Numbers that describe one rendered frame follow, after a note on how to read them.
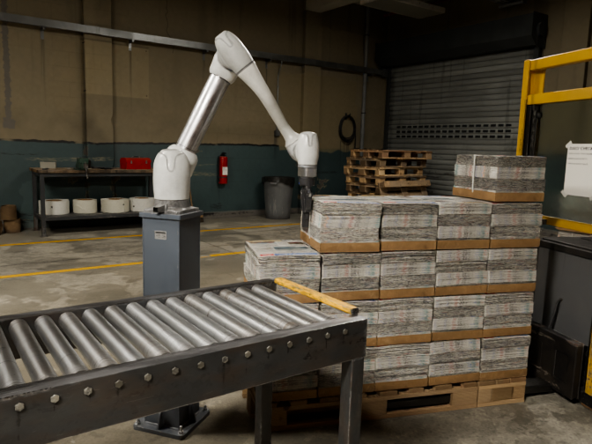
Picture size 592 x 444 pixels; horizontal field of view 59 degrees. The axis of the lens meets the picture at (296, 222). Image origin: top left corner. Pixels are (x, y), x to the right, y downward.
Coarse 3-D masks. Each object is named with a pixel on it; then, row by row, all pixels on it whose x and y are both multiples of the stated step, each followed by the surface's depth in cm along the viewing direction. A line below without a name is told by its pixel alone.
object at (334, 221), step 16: (320, 208) 237; (336, 208) 235; (352, 208) 236; (368, 208) 238; (320, 224) 235; (336, 224) 236; (352, 224) 238; (368, 224) 240; (320, 240) 236; (336, 240) 237; (352, 240) 239; (368, 240) 241
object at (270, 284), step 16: (208, 288) 185; (224, 288) 186; (272, 288) 198; (96, 304) 163; (112, 304) 164; (128, 304) 166; (144, 304) 169; (0, 320) 146; (32, 320) 151; (80, 320) 158; (64, 336) 156; (16, 352) 149; (48, 352) 154
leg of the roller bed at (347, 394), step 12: (360, 360) 159; (348, 372) 158; (360, 372) 159; (348, 384) 159; (360, 384) 160; (348, 396) 159; (360, 396) 161; (348, 408) 159; (360, 408) 161; (348, 420) 160; (360, 420) 162; (348, 432) 160
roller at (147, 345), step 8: (104, 312) 162; (112, 312) 158; (120, 312) 156; (112, 320) 155; (120, 320) 151; (128, 320) 150; (120, 328) 149; (128, 328) 145; (136, 328) 144; (128, 336) 143; (136, 336) 140; (144, 336) 138; (136, 344) 138; (144, 344) 134; (152, 344) 132; (160, 344) 133; (144, 352) 132; (152, 352) 129; (160, 352) 128; (168, 352) 128
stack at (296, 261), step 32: (256, 256) 234; (288, 256) 232; (320, 256) 236; (352, 256) 241; (384, 256) 246; (416, 256) 250; (448, 256) 255; (480, 256) 260; (320, 288) 242; (352, 288) 243; (384, 288) 248; (384, 320) 250; (416, 320) 254; (448, 320) 260; (480, 320) 264; (384, 352) 253; (416, 352) 258; (448, 352) 262; (288, 384) 242; (320, 384) 246; (448, 384) 266; (384, 416) 258
